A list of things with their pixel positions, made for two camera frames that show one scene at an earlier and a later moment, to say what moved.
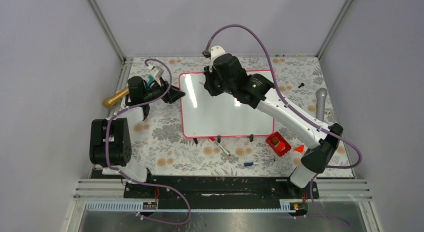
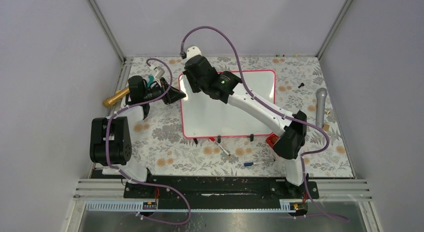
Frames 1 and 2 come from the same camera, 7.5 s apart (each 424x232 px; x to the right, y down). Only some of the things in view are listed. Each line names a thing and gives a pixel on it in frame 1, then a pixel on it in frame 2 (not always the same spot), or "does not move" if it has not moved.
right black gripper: [208, 84] -> [194, 88]
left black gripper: [172, 94] does not move
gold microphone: [108, 102] does not move
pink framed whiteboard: [202, 114] does not move
